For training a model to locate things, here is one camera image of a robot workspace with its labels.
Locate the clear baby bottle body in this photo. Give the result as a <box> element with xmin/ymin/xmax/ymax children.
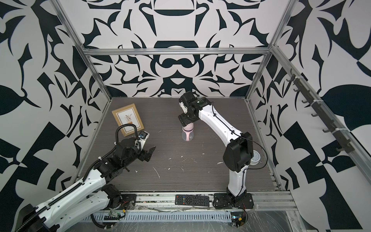
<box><xmin>182</xmin><ymin>130</ymin><xmax>194</xmax><ymax>142</ymax></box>

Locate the pink bottle cap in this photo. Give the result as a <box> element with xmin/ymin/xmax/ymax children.
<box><xmin>182</xmin><ymin>123</ymin><xmax>194</xmax><ymax>132</ymax></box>

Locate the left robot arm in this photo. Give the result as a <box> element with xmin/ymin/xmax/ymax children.
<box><xmin>15</xmin><ymin>124</ymin><xmax>155</xmax><ymax>232</ymax></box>

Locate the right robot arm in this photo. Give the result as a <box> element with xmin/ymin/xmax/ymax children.
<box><xmin>178</xmin><ymin>91</ymin><xmax>254</xmax><ymax>209</ymax></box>

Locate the black remote control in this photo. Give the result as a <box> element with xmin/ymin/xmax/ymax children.
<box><xmin>175</xmin><ymin>195</ymin><xmax>210</xmax><ymax>207</ymax></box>

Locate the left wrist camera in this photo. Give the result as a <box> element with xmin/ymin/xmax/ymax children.
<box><xmin>137</xmin><ymin>130</ymin><xmax>149</xmax><ymax>150</ymax></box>

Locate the wooden picture frame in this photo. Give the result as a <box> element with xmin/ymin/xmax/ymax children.
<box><xmin>112</xmin><ymin>103</ymin><xmax>145</xmax><ymax>131</ymax></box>

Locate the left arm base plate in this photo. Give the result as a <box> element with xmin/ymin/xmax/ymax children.
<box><xmin>120</xmin><ymin>193</ymin><xmax>137</xmax><ymax>210</ymax></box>

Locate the white cable duct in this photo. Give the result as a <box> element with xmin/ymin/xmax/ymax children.
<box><xmin>94</xmin><ymin>211</ymin><xmax>232</xmax><ymax>223</ymax></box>

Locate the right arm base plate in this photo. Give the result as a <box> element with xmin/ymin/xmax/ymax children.
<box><xmin>213</xmin><ymin>192</ymin><xmax>254</xmax><ymax>209</ymax></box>

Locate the wall hook rail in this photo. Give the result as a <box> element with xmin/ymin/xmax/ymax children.
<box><xmin>288</xmin><ymin>73</ymin><xmax>355</xmax><ymax>154</ymax></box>

